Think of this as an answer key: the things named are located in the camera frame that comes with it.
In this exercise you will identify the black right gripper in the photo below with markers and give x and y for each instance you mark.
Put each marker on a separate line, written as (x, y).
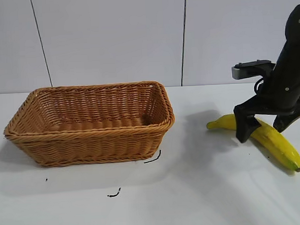
(281, 96)

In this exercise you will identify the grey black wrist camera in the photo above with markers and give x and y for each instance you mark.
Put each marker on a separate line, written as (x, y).
(250, 68)

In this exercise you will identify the brown woven wicker basket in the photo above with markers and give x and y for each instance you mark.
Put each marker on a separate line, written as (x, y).
(91, 145)

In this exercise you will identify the yellow banana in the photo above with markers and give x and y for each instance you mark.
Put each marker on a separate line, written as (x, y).
(278, 144)

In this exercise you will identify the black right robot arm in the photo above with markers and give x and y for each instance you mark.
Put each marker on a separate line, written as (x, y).
(294, 36)

